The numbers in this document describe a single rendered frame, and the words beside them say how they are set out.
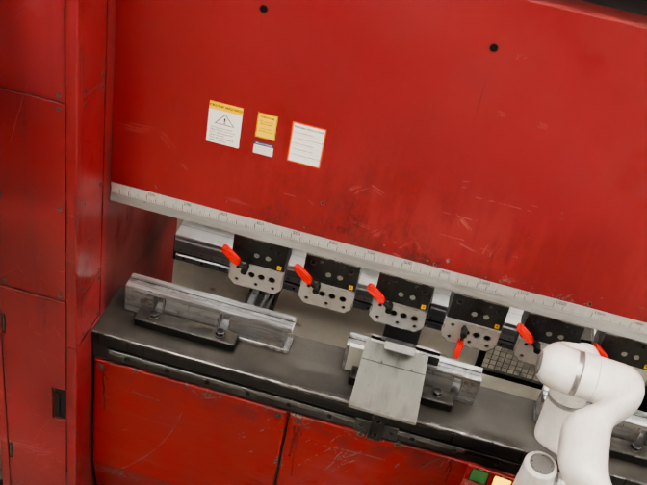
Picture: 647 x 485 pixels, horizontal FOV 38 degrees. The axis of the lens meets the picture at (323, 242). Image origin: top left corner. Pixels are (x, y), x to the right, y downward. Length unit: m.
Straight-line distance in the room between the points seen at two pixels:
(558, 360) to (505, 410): 0.73
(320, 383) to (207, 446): 0.45
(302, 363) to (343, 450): 0.28
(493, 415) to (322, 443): 0.50
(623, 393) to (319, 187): 0.88
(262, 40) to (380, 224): 0.55
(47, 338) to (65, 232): 0.38
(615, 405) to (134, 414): 1.50
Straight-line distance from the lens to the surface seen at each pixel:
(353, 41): 2.16
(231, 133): 2.35
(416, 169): 2.29
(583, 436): 1.96
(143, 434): 2.99
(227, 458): 2.95
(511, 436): 2.71
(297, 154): 2.33
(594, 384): 2.07
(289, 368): 2.70
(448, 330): 2.55
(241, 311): 2.71
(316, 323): 4.17
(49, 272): 2.54
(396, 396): 2.52
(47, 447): 3.03
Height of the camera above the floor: 2.76
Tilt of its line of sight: 37 degrees down
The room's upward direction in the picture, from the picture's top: 11 degrees clockwise
